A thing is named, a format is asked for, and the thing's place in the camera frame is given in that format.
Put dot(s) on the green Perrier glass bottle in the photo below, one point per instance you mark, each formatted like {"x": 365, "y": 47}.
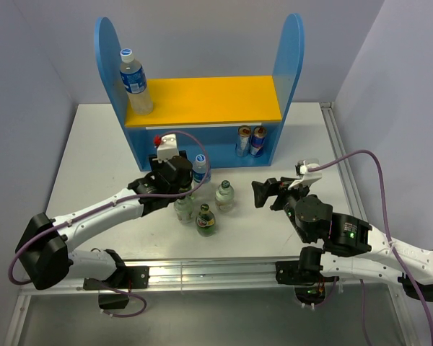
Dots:
{"x": 186, "y": 190}

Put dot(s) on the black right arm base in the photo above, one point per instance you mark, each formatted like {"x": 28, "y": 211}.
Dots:
{"x": 311, "y": 288}

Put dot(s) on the blue silver Red Bull can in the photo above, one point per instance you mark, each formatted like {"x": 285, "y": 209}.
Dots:
{"x": 257, "y": 140}

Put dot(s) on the clear Chang glass bottle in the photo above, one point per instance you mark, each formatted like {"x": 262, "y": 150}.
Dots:
{"x": 184, "y": 209}
{"x": 224, "y": 196}

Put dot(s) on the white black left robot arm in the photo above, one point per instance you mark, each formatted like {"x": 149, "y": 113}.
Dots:
{"x": 48, "y": 248}

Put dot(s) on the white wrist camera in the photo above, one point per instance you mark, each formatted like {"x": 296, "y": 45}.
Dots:
{"x": 166, "y": 146}
{"x": 305, "y": 177}

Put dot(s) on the plastic water bottle blue label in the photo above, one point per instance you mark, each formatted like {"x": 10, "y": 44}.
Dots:
{"x": 200, "y": 166}

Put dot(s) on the green glass bottle red label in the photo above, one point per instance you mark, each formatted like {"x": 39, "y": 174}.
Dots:
{"x": 205, "y": 221}

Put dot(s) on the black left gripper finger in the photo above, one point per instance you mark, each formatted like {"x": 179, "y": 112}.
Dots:
{"x": 154, "y": 162}
{"x": 183, "y": 154}

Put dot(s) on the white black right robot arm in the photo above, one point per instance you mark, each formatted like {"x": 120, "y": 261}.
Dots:
{"x": 340, "y": 246}

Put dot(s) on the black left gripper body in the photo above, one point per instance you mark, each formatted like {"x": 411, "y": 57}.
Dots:
{"x": 157, "y": 167}

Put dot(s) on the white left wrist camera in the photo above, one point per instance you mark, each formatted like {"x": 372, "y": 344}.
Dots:
{"x": 166, "y": 146}

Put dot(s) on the silver blue energy drink can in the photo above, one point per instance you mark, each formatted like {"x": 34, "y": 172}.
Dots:
{"x": 244, "y": 134}

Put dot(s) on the aluminium front rail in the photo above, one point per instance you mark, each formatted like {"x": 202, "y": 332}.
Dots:
{"x": 242, "y": 273}

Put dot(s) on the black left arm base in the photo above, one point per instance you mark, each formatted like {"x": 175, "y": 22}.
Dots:
{"x": 115, "y": 293}

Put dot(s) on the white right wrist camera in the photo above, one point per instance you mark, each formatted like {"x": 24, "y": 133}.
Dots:
{"x": 305, "y": 177}

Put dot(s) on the blue and yellow shelf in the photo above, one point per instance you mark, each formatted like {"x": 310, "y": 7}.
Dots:
{"x": 209, "y": 108}

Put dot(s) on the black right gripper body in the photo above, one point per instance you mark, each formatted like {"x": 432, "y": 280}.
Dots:
{"x": 285, "y": 196}

